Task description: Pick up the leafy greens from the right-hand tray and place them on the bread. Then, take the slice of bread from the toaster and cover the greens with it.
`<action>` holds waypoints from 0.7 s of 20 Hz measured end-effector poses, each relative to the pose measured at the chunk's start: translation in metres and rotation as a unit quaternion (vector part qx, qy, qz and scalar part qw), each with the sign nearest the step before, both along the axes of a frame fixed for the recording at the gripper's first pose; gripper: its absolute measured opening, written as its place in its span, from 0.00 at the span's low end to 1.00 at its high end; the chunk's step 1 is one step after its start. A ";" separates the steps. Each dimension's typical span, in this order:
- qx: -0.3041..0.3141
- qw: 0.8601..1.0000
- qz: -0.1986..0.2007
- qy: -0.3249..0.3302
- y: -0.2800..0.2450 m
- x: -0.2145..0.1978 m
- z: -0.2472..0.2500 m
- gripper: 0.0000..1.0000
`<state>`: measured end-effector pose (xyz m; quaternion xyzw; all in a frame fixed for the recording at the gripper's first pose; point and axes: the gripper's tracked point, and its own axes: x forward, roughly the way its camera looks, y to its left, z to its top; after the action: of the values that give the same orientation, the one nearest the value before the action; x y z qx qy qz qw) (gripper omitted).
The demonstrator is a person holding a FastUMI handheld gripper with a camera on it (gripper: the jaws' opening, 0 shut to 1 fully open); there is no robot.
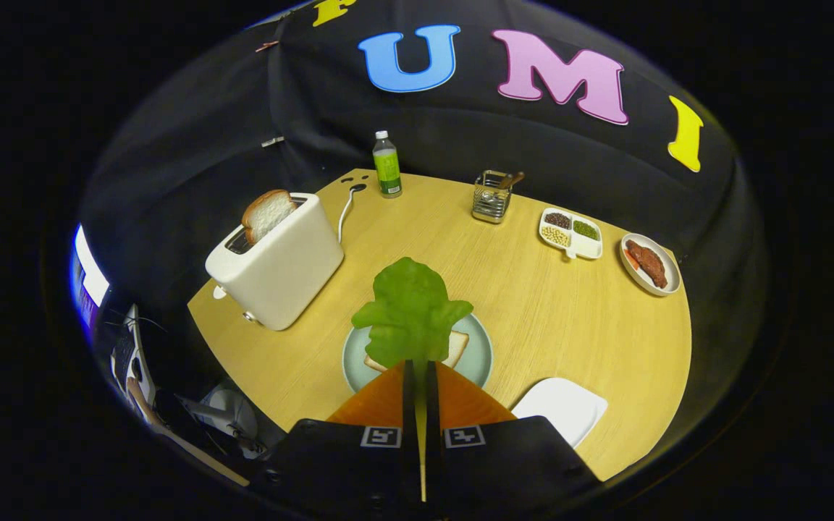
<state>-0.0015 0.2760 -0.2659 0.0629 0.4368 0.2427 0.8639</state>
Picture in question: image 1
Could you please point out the green label plastic bottle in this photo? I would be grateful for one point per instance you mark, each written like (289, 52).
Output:
(388, 174)

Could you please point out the pale green round plate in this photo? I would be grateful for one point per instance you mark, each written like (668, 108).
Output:
(478, 354)

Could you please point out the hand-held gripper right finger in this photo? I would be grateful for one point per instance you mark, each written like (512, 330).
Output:
(432, 405)

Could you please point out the white bread slice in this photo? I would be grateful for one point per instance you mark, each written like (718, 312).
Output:
(457, 346)

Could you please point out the orange food piece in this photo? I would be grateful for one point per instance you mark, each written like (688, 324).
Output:
(630, 257)

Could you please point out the white divided dish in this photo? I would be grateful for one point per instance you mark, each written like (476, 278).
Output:
(591, 247)

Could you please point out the pile of dark red beans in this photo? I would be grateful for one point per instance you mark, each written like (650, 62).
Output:
(557, 220)

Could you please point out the white round device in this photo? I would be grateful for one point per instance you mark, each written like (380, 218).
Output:
(229, 412)

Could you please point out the white toaster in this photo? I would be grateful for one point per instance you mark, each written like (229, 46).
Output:
(279, 275)

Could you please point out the toasted bread slice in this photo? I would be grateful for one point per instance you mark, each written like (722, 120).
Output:
(268, 213)

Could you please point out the pink clip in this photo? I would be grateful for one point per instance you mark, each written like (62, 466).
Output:
(267, 46)

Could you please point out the green lettuce leaf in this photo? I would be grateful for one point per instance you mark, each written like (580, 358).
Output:
(410, 311)

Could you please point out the lit screen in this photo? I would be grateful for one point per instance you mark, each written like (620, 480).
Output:
(90, 271)

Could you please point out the white clip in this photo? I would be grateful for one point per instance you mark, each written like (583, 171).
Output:
(272, 141)

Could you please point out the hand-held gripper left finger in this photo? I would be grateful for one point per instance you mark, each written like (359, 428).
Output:
(409, 405)

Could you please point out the white square plate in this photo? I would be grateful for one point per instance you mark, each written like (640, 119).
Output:
(562, 409)

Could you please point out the pile of green beans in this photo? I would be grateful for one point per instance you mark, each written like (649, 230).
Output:
(586, 229)

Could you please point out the pile of yellow soybeans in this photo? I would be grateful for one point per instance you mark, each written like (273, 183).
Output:
(554, 236)

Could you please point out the white round plate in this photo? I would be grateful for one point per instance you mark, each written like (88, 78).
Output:
(659, 250)

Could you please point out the brown meat slice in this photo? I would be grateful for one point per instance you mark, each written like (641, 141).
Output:
(650, 264)

